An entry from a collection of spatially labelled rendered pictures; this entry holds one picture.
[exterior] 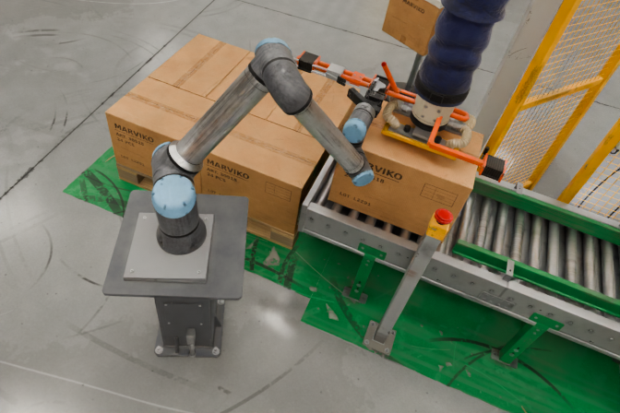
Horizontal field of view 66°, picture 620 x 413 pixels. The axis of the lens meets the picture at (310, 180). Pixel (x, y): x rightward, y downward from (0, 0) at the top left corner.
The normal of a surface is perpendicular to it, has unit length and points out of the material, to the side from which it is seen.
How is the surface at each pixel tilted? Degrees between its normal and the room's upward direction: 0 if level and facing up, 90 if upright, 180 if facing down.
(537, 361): 0
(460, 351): 0
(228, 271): 0
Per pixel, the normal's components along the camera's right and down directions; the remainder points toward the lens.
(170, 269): 0.08, -0.65
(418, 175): -0.36, 0.65
